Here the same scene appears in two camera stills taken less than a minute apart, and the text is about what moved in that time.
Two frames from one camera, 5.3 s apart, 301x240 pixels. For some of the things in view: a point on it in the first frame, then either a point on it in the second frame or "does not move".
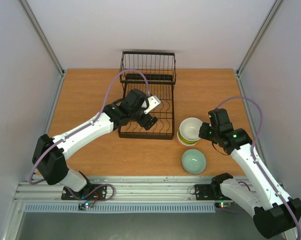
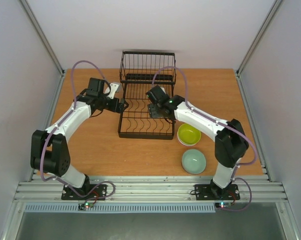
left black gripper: x=144 y=122 to x=121 y=109
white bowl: x=183 y=143 does not move
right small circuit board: x=221 y=205 does not move
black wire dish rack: x=154 y=72 does not move
